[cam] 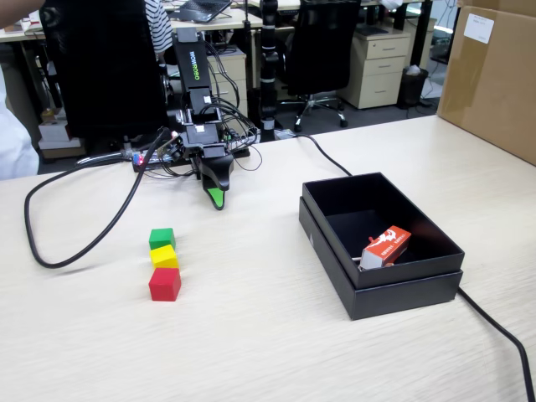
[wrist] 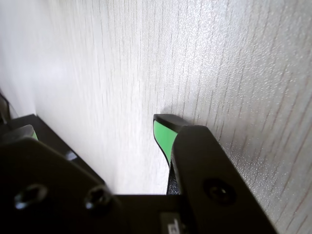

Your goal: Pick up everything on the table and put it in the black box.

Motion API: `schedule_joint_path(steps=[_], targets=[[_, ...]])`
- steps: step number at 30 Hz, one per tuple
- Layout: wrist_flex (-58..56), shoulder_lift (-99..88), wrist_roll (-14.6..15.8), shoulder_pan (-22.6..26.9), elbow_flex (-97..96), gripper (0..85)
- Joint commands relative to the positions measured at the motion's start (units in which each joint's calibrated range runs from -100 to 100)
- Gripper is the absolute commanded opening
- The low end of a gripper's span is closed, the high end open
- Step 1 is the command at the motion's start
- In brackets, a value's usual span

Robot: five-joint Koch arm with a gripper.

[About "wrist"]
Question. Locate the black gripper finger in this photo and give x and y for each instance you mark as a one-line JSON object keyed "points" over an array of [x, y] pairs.
{"points": [[209, 165], [48, 185]]}

